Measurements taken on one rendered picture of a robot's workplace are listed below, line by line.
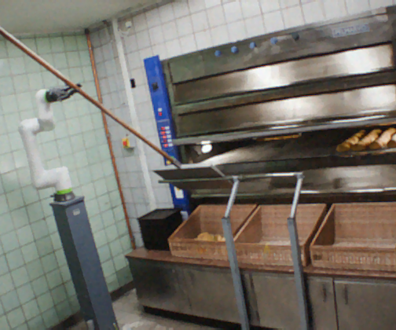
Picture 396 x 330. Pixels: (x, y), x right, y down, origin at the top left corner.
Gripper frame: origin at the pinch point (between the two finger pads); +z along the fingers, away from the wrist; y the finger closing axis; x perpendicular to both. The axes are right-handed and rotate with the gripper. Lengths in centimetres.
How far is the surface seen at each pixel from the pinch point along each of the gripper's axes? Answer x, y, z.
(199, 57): -88, -88, 2
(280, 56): -96, -79, 70
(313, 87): -111, -60, 92
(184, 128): -122, -46, -25
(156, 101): -103, -64, -47
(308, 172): -151, -16, 77
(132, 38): -67, -111, -63
